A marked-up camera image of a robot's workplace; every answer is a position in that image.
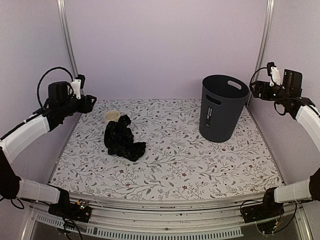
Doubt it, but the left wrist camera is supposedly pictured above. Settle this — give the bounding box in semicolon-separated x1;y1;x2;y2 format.
70;74;86;100

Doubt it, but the aluminium front rail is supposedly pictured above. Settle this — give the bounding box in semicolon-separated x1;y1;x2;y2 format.
22;192;313;240

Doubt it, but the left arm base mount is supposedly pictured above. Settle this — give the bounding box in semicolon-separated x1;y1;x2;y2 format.
48;198;92;223

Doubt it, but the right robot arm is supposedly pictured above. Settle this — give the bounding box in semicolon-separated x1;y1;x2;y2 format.
249;66;320;218

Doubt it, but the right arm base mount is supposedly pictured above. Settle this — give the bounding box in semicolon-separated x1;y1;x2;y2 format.
239;200;285;223

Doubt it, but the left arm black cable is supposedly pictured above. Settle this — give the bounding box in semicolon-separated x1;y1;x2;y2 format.
36;66;76;111

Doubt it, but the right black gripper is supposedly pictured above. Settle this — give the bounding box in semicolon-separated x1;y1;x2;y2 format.
250;80;290;105

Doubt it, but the black plastic trash bag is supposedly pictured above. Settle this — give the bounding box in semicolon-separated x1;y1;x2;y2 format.
103;114;147;162

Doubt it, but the aluminium frame post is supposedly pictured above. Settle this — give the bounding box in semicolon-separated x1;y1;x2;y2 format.
246;0;275;106
56;0;78;77

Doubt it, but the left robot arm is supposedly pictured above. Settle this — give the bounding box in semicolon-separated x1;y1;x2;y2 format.
0;79;97;217

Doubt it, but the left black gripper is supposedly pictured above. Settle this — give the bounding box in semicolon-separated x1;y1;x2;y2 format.
61;94;98;117

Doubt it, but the floral patterned table mat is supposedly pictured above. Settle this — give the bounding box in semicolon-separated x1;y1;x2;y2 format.
50;99;283;201

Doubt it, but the dark grey trash bin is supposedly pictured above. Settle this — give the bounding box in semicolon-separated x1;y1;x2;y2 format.
199;74;249;143

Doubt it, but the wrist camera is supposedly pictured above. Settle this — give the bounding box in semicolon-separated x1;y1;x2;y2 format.
70;74;86;100
266;62;281;87

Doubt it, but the cream ceramic cup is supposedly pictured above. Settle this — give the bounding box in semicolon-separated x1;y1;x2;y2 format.
103;110;121;125

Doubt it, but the left aluminium frame post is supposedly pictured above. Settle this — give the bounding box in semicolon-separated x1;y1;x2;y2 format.
56;0;78;77

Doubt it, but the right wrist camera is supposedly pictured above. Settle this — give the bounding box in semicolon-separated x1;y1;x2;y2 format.
266;62;281;87

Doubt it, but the right aluminium frame post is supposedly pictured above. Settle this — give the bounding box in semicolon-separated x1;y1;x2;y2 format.
246;0;275;106

